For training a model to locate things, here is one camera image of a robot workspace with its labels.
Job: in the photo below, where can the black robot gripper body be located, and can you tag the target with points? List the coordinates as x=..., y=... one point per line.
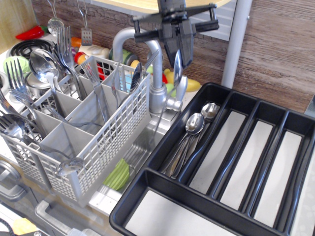
x=173, y=17

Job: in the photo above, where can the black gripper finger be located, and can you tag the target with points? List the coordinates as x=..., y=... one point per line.
x=171, y=45
x=186, y=40

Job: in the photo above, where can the small steel spoon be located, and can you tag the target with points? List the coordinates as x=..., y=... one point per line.
x=178, y=70

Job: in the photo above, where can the steel spoon in tray back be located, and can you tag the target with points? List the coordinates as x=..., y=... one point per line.
x=208, y=111

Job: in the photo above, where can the steel spoon in tray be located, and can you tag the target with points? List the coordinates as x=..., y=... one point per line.
x=208, y=111
x=194, y=125

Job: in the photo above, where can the steel spoon in tray front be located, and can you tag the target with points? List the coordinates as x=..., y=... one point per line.
x=194, y=125

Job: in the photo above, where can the large steel serving spoon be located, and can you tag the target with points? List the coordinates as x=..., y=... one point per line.
x=47, y=72

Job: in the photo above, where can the grey plastic cutlery basket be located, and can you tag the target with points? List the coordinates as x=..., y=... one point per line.
x=101, y=145

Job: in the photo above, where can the black cutlery tray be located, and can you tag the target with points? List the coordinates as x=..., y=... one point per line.
x=251, y=174

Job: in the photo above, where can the steel spoon at basket front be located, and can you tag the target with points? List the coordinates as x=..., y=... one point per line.
x=70, y=165

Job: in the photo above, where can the wooden round shelf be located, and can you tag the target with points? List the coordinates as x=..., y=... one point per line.
x=134, y=7

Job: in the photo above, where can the grey metal pole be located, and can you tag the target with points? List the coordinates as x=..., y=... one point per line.
x=240, y=20

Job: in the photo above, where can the yellow toy banana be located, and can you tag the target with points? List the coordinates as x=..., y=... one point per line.
x=168, y=77

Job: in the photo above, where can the hanging steel spatula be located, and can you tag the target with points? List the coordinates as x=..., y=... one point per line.
x=86, y=33

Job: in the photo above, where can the silver kitchen faucet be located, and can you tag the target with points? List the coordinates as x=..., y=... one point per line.
x=158, y=96

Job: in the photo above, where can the steel fork in middle slot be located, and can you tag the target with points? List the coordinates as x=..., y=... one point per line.
x=98, y=90

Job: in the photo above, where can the steel forks cluster centre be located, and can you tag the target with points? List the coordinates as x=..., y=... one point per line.
x=64, y=52

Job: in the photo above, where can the hanging steel skimmer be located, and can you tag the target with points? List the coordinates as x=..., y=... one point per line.
x=55, y=23

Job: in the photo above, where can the red toy chili pepper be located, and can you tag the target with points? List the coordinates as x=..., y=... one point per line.
x=34, y=33

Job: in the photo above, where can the black stove burner coil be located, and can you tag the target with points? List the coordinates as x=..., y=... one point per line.
x=25, y=48

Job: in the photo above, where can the steel pot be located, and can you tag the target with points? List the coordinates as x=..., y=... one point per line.
x=35, y=86

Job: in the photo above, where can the steel sink basin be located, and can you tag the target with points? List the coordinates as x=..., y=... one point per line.
x=105, y=198

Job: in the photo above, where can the green toy cabbage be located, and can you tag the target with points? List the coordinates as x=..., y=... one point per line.
x=15, y=60

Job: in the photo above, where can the steel fork upright left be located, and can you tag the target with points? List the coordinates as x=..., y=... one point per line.
x=19, y=89

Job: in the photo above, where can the green toy vegetable in sink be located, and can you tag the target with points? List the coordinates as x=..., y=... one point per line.
x=119, y=176

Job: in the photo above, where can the steel fork lower left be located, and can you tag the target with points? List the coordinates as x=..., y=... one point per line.
x=15, y=130

